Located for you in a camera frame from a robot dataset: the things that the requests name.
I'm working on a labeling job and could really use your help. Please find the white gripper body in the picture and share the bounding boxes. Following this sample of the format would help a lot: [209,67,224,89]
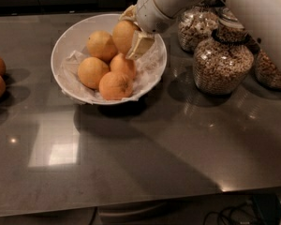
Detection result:
[136,0,175,34]

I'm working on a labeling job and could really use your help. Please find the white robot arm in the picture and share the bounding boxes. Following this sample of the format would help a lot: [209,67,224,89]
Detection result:
[120,0,281,72]

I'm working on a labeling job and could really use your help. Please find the orange front in bowl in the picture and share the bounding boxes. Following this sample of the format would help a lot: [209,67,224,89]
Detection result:
[99,71,133,100]

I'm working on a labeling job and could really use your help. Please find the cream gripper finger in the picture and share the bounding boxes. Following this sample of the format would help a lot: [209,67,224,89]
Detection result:
[126,31,155,60]
[119,5,136,22]

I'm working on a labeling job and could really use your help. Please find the front glass cereal jar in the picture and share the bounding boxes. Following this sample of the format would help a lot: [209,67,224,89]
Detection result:
[191,7,255,97]

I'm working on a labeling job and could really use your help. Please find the back left glass jar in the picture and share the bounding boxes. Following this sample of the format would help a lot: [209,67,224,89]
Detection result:
[178,7,218,53]

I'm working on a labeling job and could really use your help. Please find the black power adapter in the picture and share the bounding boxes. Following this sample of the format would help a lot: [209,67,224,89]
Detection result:
[252,194,281,225]

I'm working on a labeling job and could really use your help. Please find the right glass cereal jar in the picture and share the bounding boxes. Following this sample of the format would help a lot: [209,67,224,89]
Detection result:
[254,50,281,90]

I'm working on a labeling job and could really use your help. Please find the white bowl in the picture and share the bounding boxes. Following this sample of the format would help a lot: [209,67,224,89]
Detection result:
[50,13,168,106]

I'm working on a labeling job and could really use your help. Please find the glass cereal jar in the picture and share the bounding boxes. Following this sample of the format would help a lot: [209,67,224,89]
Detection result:
[191,7,255,97]
[254,50,281,90]

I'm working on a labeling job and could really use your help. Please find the white paper liner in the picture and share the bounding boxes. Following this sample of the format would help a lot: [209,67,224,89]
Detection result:
[59,20,164,106]

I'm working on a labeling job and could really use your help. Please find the black cable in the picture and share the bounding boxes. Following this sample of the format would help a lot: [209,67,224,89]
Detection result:
[203,202,257,225]

